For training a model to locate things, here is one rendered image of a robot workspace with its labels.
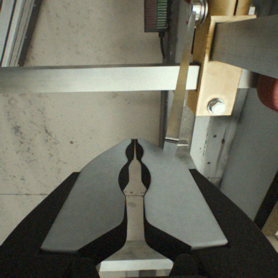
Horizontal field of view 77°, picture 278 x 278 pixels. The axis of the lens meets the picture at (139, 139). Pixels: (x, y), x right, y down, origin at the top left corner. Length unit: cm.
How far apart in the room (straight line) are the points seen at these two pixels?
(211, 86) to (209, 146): 38
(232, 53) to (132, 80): 11
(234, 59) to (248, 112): 39
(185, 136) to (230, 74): 25
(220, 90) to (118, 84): 13
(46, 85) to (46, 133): 113
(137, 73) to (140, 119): 97
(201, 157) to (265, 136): 21
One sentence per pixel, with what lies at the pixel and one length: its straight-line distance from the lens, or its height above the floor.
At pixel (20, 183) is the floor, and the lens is 178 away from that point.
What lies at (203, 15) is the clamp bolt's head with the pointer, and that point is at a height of 85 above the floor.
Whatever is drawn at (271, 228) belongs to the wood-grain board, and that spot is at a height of 89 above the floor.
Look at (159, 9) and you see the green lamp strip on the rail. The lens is 40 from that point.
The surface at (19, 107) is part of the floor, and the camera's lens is 138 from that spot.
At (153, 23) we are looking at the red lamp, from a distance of 40.
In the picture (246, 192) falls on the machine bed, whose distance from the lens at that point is 61.
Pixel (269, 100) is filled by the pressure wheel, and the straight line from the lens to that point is 26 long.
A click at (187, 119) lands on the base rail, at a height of 70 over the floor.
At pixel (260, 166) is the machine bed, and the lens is 54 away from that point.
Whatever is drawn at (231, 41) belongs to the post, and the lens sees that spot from 20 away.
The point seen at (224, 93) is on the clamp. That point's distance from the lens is 26.
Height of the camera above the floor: 110
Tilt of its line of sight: 60 degrees down
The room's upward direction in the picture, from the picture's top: 177 degrees clockwise
